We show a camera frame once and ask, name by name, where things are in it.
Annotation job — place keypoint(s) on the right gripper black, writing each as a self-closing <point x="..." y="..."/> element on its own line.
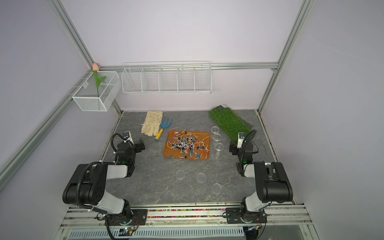
<point x="233" y="148"/>

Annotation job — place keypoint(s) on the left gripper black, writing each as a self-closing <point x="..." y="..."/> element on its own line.
<point x="137" y="147"/>

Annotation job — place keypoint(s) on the clear plastic jar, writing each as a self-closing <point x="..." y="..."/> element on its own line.
<point x="219" y="146"/>

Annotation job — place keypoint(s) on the clear candy jar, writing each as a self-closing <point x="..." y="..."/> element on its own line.
<point x="217" y="137"/>

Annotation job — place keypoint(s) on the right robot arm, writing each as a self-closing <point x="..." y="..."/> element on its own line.
<point x="271" y="181"/>

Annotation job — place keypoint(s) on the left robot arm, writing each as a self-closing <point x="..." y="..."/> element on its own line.
<point x="87" y="186"/>

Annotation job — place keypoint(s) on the green artificial grass mat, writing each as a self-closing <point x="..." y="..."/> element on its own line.
<point x="229" y="122"/>

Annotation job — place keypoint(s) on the cream work glove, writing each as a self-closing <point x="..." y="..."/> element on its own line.
<point x="151" y="125"/>

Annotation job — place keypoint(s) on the blue yellow garden rake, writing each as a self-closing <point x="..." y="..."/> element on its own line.
<point x="165" y="124"/>

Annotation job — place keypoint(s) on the brown wooden tray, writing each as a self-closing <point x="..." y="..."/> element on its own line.
<point x="187" y="145"/>

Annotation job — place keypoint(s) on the pile of spilled lollipops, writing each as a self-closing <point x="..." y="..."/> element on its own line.
<point x="187" y="144"/>

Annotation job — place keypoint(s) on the pink artificial tulip flower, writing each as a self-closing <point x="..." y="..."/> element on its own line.
<point x="98" y="80"/>

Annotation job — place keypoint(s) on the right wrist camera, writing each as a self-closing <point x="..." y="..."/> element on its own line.
<point x="241" y="138"/>

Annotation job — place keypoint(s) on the white mesh wall basket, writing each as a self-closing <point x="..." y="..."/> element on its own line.
<point x="86" y="95"/>

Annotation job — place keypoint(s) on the white wire wall rack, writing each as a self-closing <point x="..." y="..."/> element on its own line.
<point x="167" y="77"/>

